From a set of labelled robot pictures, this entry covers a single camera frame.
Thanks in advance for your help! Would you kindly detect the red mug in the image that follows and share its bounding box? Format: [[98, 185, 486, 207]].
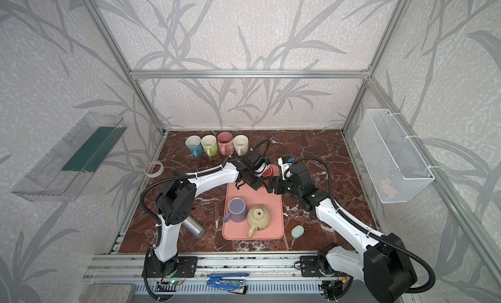
[[262, 165, 273, 177]]

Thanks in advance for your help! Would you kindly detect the white mug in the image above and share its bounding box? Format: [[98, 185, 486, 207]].
[[233, 135, 249, 156]]

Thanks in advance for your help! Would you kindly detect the pink mug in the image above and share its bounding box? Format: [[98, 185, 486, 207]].
[[217, 132, 234, 157]]

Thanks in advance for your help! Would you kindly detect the light green mug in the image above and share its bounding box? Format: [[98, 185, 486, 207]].
[[201, 135, 219, 157]]

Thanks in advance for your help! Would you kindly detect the purple mug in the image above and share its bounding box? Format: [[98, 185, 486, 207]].
[[223, 197, 248, 223]]

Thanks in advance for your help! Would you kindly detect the blue flower mug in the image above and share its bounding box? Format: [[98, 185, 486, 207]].
[[185, 135, 204, 158]]

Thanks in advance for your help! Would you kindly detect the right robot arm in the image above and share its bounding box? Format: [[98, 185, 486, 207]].
[[271, 156, 437, 302]]

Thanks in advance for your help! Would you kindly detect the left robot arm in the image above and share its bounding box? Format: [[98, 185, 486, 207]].
[[139, 139, 270, 280]]

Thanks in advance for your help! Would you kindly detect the pink plastic tray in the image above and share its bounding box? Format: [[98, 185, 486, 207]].
[[223, 183, 284, 240]]

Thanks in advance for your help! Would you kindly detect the pale green soap bar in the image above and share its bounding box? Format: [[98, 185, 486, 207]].
[[290, 225, 305, 239]]

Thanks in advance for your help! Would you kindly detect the beige ceramic teapot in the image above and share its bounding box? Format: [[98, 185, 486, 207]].
[[247, 205, 271, 239]]

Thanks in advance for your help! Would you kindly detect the silver spray bottle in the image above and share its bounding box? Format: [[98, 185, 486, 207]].
[[182, 216, 206, 239]]

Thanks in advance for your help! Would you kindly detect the white tape roll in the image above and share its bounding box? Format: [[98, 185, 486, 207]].
[[144, 161, 164, 179]]

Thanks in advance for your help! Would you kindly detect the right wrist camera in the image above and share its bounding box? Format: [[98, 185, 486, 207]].
[[278, 156, 294, 180]]

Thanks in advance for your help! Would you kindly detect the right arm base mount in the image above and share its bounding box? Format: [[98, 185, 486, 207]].
[[300, 256, 335, 277]]

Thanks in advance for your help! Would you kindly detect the white wire basket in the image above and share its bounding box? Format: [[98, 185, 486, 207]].
[[354, 109, 435, 204]]

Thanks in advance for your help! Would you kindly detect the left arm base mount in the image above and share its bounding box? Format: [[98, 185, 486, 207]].
[[142, 254, 198, 278]]

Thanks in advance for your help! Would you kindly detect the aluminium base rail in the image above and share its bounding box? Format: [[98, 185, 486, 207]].
[[82, 252, 317, 282]]

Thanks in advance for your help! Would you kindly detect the clear plastic wall shelf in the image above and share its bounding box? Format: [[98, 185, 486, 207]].
[[11, 112, 127, 202]]

